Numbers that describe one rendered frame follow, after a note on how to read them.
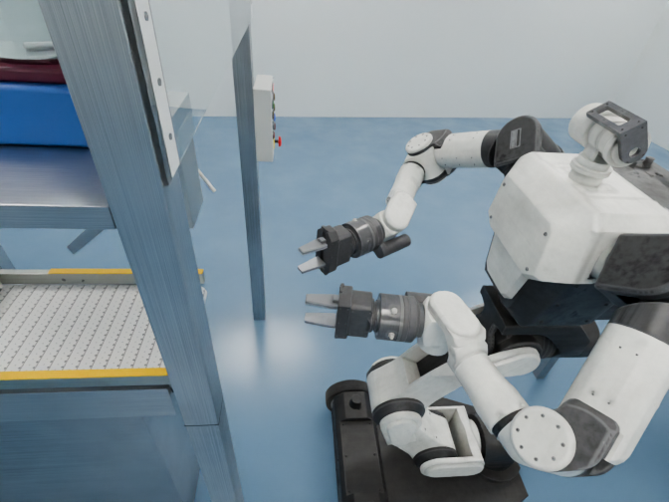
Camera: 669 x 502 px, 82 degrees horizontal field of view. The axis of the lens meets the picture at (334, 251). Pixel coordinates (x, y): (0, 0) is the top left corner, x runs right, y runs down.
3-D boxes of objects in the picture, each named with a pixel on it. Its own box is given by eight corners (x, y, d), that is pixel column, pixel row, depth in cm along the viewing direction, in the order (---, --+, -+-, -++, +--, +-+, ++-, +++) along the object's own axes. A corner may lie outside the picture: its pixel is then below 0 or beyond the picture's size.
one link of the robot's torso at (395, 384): (384, 385, 121) (520, 312, 103) (396, 442, 108) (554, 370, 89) (352, 368, 113) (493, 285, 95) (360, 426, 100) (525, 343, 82)
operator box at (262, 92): (275, 142, 156) (273, 75, 139) (273, 161, 143) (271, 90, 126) (259, 142, 155) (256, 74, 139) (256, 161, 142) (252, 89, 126)
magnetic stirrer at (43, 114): (164, 96, 66) (152, 38, 61) (121, 149, 50) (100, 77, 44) (39, 90, 64) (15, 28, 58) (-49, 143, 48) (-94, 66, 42)
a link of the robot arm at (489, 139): (511, 145, 98) (567, 142, 87) (500, 178, 98) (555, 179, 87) (488, 123, 91) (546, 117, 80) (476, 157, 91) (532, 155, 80)
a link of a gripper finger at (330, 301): (307, 294, 73) (338, 297, 73) (304, 306, 71) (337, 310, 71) (307, 288, 72) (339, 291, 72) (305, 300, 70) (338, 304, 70)
